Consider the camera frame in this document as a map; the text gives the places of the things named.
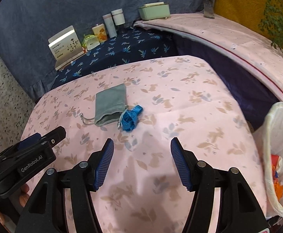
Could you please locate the grey drawstring pouch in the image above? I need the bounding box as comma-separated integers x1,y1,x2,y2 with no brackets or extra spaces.
80,84,127,127

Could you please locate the blue wrapper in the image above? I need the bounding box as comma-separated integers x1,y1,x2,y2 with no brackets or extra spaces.
118,105,143,133

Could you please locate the trash bin with white liner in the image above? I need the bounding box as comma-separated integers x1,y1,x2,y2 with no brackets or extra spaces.
253,102,283,218

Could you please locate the person's left hand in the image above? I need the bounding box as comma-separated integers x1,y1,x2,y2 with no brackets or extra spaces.
0,183,30,224

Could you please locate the orange wrapper in bin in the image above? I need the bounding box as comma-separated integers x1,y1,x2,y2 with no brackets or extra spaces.
272,165,283,200

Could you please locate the red cup in bin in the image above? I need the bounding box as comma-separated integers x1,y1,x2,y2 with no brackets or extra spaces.
271,154,282,173

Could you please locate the white floral card box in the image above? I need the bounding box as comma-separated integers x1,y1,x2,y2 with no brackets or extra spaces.
48,25,85,70

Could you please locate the pink rabbit-print tablecloth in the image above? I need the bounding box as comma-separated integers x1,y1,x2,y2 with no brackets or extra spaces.
23,56,267,232

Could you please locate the small green white packet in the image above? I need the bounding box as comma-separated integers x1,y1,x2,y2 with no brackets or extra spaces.
82,34,100,50

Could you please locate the dark purple cloth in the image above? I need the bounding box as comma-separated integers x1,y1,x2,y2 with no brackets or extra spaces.
172,34,279,130

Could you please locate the blue-grey sofa cover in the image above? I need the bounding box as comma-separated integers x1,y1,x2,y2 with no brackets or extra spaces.
0,0,203,100

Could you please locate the orange patterned tin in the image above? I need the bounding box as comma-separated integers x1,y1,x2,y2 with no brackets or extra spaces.
92,24,108,43

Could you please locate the navy floral cloth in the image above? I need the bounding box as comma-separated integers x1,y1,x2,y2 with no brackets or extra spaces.
52,27,178,89

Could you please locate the tall white tube bottle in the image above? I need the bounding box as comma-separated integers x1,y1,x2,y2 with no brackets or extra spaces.
102,14,117,38

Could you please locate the white cylindrical jar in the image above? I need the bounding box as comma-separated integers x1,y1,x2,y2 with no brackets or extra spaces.
111,9,126,26

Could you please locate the mint green tissue box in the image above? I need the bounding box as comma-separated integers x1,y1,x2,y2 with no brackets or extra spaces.
138,2,170,21

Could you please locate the pale pink dotted cloth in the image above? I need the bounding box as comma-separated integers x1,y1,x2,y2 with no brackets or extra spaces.
134,13,283,102

